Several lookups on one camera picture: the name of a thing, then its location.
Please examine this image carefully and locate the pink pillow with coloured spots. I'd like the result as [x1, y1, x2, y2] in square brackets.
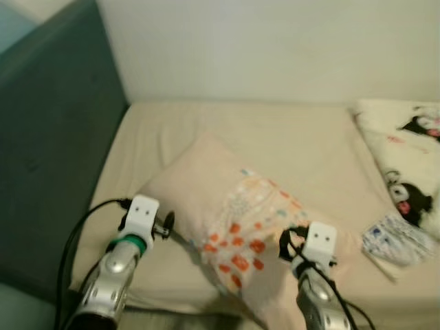
[137, 133, 387, 330]

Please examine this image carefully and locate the white book with blue letters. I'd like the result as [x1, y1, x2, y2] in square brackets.
[362, 213, 435, 267]

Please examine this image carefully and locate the white printed packaging sleeve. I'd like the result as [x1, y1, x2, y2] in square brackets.
[378, 234, 432, 267]

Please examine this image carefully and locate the cream cartoon print blanket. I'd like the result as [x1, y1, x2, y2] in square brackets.
[353, 98, 440, 241]

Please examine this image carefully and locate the bed with beige sheet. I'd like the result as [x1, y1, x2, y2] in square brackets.
[69, 102, 440, 330]

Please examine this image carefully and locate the dark teal headboard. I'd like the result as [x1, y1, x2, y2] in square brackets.
[0, 0, 129, 303]

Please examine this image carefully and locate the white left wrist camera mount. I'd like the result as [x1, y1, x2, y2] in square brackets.
[124, 195, 160, 239]

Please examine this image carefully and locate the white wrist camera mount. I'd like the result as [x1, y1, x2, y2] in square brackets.
[124, 195, 160, 239]
[302, 221, 338, 269]

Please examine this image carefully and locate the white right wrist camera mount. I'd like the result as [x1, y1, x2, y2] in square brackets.
[302, 221, 338, 269]

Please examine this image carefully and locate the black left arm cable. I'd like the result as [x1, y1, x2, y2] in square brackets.
[58, 198, 133, 330]

